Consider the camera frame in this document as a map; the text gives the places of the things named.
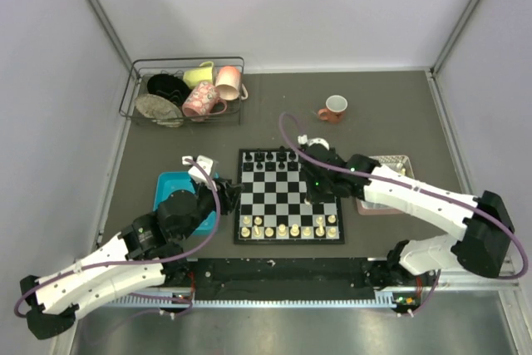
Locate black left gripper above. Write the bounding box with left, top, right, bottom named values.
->
left=178, top=177, right=244, bottom=241

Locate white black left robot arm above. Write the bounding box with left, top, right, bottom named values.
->
left=20, top=178, right=244, bottom=340

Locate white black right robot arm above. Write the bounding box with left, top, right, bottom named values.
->
left=297, top=143, right=514, bottom=286

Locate black white chess board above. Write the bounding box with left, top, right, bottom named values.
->
left=234, top=158, right=345, bottom=245

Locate black chess pieces row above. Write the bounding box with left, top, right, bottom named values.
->
left=239, top=146, right=300, bottom=172

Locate white king piece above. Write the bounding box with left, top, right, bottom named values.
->
left=289, top=224, right=300, bottom=237

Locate blue plastic tray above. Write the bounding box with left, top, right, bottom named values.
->
left=153, top=171, right=216, bottom=235

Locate white queen piece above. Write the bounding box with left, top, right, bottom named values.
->
left=276, top=224, right=288, bottom=239

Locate pink metal tray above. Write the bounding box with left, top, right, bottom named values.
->
left=356, top=155, right=415, bottom=216

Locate orange ceramic mug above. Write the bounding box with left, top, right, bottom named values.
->
left=318, top=95, right=348, bottom=124

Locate pink floral ceramic mug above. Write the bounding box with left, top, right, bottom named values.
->
left=182, top=81, right=228, bottom=121

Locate pink white ceramic mug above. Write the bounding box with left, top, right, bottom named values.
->
left=215, top=66, right=249, bottom=101

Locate speckled grey plate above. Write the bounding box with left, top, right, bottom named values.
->
left=135, top=94, right=184, bottom=128

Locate yellow ceramic mug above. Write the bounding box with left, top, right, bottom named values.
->
left=182, top=61, right=216, bottom=89

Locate black scalloped bowl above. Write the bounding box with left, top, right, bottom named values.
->
left=146, top=74, right=192, bottom=106

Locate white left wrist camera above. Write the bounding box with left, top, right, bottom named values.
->
left=181, top=155, right=218, bottom=184

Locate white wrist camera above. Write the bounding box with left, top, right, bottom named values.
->
left=181, top=155, right=218, bottom=184
left=298, top=135, right=330, bottom=150

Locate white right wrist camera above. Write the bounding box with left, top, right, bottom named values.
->
left=298, top=135, right=330, bottom=150

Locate black wire dish rack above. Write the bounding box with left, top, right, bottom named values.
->
left=118, top=56, right=245, bottom=127

